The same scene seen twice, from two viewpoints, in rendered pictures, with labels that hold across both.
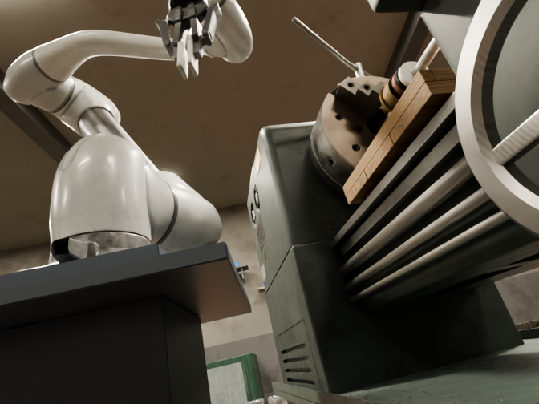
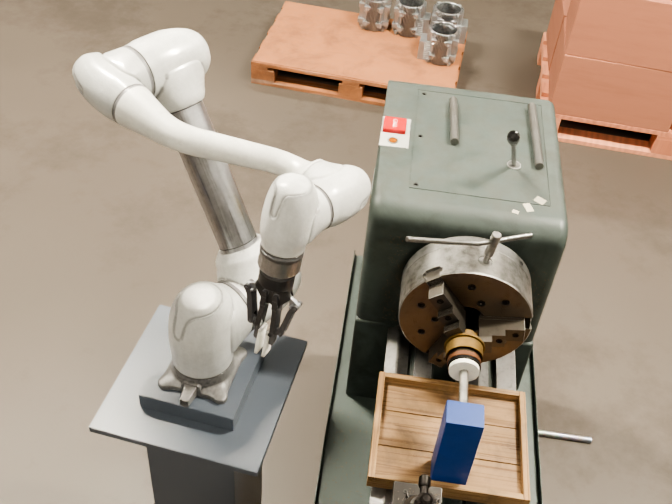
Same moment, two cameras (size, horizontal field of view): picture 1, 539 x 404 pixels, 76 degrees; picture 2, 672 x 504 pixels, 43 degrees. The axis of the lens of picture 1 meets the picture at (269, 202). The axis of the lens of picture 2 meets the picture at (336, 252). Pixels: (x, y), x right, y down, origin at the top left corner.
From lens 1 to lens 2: 206 cm
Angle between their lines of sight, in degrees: 69
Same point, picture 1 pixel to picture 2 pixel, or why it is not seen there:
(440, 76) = (378, 481)
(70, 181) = (182, 352)
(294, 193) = (376, 285)
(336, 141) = (405, 322)
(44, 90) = not seen: hidden behind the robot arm
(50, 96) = not seen: hidden behind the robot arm
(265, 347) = not seen: outside the picture
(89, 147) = (192, 333)
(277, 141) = (379, 236)
